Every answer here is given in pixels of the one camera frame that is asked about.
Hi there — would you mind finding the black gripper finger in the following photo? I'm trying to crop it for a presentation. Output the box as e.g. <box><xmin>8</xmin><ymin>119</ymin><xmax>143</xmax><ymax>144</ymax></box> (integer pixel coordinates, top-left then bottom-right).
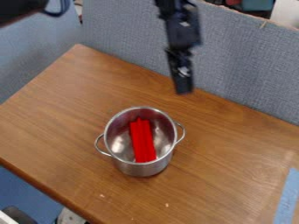
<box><xmin>165</xmin><ymin>49</ymin><xmax>193</xmax><ymax>95</ymax></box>

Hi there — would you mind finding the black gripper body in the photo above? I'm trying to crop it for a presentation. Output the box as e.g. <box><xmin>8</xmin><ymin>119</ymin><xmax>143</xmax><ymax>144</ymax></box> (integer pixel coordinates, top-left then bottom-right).
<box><xmin>163</xmin><ymin>5</ymin><xmax>203</xmax><ymax>60</ymax></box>

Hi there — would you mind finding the red block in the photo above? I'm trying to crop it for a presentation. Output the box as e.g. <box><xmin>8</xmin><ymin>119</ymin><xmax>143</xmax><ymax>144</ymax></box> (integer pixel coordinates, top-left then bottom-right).
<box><xmin>129</xmin><ymin>117</ymin><xmax>156</xmax><ymax>163</ymax></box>

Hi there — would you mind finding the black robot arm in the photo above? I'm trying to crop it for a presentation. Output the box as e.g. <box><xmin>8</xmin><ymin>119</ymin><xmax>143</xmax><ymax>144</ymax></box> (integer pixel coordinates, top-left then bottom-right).
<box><xmin>153</xmin><ymin>0</ymin><xmax>201</xmax><ymax>95</ymax></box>

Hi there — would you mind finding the metal pot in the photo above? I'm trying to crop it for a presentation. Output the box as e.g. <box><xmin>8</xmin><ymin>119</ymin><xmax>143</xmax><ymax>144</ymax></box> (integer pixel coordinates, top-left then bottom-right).
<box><xmin>93</xmin><ymin>106</ymin><xmax>185</xmax><ymax>177</ymax></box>

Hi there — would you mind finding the white round object below table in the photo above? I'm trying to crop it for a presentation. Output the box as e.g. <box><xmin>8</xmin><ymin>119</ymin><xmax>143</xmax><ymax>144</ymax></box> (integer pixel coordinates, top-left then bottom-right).
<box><xmin>56</xmin><ymin>207</ymin><xmax>87</xmax><ymax>224</ymax></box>

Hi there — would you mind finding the black object bottom left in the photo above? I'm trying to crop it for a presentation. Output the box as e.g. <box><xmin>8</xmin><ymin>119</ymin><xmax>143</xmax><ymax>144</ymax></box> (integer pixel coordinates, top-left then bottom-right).
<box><xmin>3</xmin><ymin>206</ymin><xmax>37</xmax><ymax>224</ymax></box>

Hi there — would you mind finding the blue tape strip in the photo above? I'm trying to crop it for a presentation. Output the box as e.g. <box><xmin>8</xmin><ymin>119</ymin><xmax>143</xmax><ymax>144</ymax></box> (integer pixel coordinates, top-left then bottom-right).
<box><xmin>274</xmin><ymin>168</ymin><xmax>299</xmax><ymax>224</ymax></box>

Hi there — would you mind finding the black cable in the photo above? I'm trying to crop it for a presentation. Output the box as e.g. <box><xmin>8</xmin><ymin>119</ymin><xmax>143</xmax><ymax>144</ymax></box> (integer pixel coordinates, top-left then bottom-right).
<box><xmin>41</xmin><ymin>0</ymin><xmax>72</xmax><ymax>18</ymax></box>

